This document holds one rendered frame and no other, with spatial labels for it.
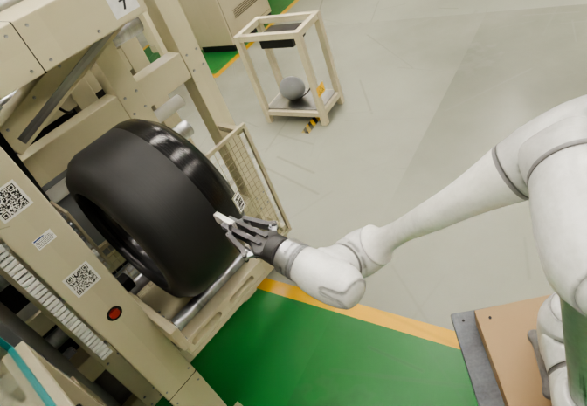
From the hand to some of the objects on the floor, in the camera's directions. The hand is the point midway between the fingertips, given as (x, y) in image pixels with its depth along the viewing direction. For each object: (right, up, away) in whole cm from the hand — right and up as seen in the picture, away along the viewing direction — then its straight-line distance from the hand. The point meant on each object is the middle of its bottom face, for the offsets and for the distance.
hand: (225, 221), depth 122 cm
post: (-6, -103, +80) cm, 131 cm away
